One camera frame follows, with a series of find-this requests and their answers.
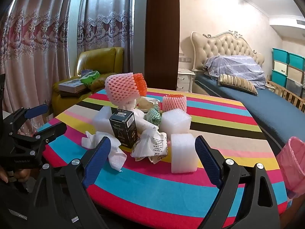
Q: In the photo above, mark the green wavy wrapper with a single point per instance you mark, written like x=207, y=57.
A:
x=153, y=116

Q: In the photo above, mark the green snack packet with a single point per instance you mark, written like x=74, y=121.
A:
x=91, y=77

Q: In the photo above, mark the pale blue packet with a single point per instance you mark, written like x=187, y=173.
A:
x=85, y=72

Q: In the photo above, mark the striped beige pillow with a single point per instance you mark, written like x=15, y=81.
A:
x=238, y=83

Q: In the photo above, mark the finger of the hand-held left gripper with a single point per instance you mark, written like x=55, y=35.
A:
x=38, y=111
x=54, y=130

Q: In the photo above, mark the white printed paper bag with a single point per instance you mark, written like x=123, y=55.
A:
x=152, y=145

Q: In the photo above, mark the person's left hand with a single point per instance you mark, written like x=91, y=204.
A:
x=22, y=175

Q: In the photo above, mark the pink wastebasket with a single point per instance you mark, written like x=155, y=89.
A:
x=293, y=162

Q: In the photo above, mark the pink lace curtain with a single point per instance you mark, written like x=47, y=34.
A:
x=35, y=40
x=107, y=16

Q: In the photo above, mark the wooden crib rail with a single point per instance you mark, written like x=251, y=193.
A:
x=293, y=100

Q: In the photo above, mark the orange foam fruit net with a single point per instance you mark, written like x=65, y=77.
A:
x=140, y=83

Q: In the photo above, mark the beige tufted headboard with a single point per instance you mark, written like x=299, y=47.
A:
x=214, y=45

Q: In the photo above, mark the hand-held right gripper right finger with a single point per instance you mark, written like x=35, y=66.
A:
x=208, y=162

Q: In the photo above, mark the bed with blue sheet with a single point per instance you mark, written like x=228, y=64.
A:
x=262, y=109

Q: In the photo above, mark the white bubble wrap block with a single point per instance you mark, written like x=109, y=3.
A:
x=175, y=121
x=183, y=152

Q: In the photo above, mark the black carton box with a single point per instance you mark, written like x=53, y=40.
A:
x=124, y=131

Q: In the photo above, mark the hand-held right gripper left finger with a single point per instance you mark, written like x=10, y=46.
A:
x=97, y=162

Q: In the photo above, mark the brown wooden wardrobe panel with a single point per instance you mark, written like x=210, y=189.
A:
x=162, y=28

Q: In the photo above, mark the yellow leather armchair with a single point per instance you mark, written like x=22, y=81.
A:
x=100, y=59

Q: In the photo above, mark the beige crumpled paper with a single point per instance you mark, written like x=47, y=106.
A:
x=147, y=103

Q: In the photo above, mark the stack of storage boxes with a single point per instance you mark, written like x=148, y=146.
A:
x=281, y=76

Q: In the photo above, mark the striped colourful tablecloth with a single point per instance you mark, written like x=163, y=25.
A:
x=166, y=195

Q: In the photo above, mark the white nightstand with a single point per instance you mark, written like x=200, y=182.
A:
x=184, y=80

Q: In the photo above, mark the white crumpled tissue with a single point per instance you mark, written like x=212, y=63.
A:
x=116, y=158
x=128, y=105

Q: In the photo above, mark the large pink foam fruit net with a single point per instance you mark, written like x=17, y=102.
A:
x=119, y=88

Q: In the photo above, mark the wall switch panel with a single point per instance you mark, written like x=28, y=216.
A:
x=184, y=59

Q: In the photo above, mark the white foam sheet piece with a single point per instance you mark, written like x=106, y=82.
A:
x=102, y=121

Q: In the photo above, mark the blue grey duvet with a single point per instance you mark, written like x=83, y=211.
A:
x=238, y=66

